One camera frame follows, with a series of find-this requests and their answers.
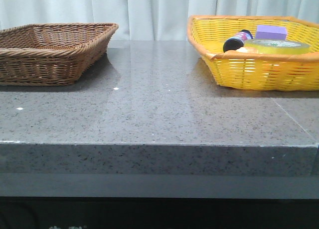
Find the yellow tape roll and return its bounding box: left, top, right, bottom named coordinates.
left=244, top=39, right=310, bottom=55

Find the yellow woven basket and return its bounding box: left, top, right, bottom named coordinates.
left=187, top=15, right=319, bottom=91

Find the white curtain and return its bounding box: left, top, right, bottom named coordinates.
left=0, top=0, right=319, bottom=40

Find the dark bottle with label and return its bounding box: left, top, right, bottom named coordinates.
left=223, top=29, right=253, bottom=52

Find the small beige round object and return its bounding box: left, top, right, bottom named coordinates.
left=236, top=47, right=248, bottom=53

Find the brown wicker basket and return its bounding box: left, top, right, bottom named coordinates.
left=0, top=22, right=119, bottom=86

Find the purple foam block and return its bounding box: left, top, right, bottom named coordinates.
left=255, top=25, right=288, bottom=40

